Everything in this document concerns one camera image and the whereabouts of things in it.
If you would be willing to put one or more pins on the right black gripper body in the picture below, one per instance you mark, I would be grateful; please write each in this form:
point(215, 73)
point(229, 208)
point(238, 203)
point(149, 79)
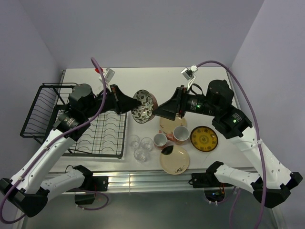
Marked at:
point(182, 102)

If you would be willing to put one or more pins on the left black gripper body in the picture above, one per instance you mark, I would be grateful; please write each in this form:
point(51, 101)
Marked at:
point(112, 100)

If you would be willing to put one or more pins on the patterned pink ceramic bowl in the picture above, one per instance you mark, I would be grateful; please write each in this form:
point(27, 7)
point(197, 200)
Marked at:
point(144, 112)

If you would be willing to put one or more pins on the large pink flower mug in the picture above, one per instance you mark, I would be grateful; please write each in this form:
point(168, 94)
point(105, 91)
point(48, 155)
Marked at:
point(181, 135)

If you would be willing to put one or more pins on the small pink mug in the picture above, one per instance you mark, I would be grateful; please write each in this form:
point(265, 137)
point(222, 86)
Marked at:
point(160, 141)

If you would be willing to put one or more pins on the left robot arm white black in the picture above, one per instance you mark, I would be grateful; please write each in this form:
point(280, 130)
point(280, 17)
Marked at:
point(28, 190)

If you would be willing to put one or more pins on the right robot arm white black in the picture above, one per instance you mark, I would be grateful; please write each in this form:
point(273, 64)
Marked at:
point(272, 183)

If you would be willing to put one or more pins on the cream plate upper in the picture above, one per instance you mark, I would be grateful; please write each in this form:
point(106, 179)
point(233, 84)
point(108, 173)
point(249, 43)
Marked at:
point(168, 126)

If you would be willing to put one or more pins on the cream plate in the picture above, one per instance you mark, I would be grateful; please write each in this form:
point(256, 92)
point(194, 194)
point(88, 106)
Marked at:
point(174, 160)
point(168, 126)

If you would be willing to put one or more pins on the clear glass cup left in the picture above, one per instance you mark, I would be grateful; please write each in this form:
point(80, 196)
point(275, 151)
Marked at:
point(134, 142)

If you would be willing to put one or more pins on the clear glass cup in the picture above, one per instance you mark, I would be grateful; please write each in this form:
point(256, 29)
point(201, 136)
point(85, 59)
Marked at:
point(147, 143)
point(140, 155)
point(134, 142)

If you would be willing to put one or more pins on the black yellow ornate plate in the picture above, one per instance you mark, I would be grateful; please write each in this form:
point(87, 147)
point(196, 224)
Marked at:
point(204, 139)

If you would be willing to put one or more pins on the clear glass cup right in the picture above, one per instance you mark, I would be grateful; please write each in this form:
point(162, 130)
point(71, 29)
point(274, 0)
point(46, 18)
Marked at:
point(147, 143)

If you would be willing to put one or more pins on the clear glass cup front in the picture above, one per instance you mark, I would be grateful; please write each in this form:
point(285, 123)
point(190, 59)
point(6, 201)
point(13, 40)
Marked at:
point(140, 155)

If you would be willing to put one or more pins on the cream plate lower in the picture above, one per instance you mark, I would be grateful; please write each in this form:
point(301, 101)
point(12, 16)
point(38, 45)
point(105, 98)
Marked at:
point(174, 160)

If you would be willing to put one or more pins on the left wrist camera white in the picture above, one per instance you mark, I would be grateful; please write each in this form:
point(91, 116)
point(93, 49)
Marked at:
point(108, 75)

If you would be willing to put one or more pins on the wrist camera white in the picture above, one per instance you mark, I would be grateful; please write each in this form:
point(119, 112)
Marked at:
point(108, 75)
point(189, 75)

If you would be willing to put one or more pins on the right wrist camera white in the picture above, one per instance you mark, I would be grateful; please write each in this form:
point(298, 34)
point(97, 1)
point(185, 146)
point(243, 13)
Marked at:
point(189, 75)

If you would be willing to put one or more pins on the aluminium rail frame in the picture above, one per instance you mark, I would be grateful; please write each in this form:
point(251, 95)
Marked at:
point(161, 82)

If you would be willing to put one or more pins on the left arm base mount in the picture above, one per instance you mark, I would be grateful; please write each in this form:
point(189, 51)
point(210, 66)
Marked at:
point(86, 196)

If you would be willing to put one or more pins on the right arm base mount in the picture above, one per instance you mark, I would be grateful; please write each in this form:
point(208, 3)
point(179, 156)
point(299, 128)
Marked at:
point(205, 180)

